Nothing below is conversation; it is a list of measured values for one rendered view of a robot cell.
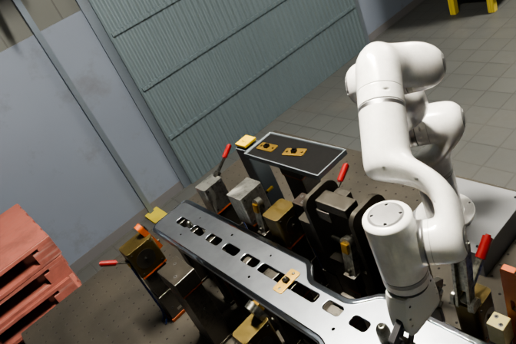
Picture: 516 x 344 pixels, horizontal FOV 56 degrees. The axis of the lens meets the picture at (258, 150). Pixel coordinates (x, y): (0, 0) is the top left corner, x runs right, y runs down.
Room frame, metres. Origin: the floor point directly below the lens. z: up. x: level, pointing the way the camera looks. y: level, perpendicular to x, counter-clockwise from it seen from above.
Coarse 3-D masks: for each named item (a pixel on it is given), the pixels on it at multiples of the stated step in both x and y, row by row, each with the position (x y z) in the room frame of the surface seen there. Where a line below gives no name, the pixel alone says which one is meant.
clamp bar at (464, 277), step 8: (456, 264) 0.70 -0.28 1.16; (464, 264) 0.67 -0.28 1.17; (456, 272) 0.69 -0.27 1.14; (464, 272) 0.67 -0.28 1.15; (472, 272) 0.68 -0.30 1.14; (456, 280) 0.69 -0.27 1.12; (464, 280) 0.68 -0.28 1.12; (472, 280) 0.67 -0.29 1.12; (456, 288) 0.69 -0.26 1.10; (464, 288) 0.68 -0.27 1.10; (472, 288) 0.67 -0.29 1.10; (456, 296) 0.69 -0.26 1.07; (472, 296) 0.67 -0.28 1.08; (456, 304) 0.69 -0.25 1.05
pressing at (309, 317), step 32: (160, 224) 1.58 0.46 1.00; (224, 224) 1.40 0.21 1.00; (192, 256) 1.31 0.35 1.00; (224, 256) 1.24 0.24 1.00; (256, 256) 1.17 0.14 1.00; (288, 256) 1.11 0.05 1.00; (256, 288) 1.04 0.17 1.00; (288, 288) 0.99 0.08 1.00; (320, 288) 0.94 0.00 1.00; (288, 320) 0.89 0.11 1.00; (320, 320) 0.85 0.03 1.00; (384, 320) 0.77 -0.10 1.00
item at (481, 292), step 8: (480, 288) 0.70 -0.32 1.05; (488, 288) 0.69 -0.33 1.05; (480, 296) 0.68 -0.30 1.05; (488, 296) 0.68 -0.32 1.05; (464, 304) 0.68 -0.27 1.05; (488, 304) 0.67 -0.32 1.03; (456, 312) 0.70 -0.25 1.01; (464, 312) 0.68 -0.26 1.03; (480, 312) 0.66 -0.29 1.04; (488, 312) 0.67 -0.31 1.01; (464, 320) 0.68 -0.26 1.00; (472, 320) 0.66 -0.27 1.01; (480, 320) 0.66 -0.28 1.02; (464, 328) 0.69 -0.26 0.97; (472, 328) 0.67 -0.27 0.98; (480, 328) 0.66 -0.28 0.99; (480, 336) 0.66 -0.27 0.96; (488, 336) 0.66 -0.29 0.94
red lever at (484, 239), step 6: (486, 234) 0.74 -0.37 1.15; (486, 240) 0.73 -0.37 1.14; (480, 246) 0.73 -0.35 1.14; (486, 246) 0.72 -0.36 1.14; (480, 252) 0.72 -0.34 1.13; (486, 252) 0.72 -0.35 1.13; (480, 258) 0.72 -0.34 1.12; (474, 264) 0.72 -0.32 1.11; (480, 264) 0.71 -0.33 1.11; (474, 270) 0.71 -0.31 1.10; (480, 270) 0.70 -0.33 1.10; (474, 276) 0.70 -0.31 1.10; (474, 282) 0.69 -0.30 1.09; (462, 294) 0.69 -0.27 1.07; (462, 300) 0.68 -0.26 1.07
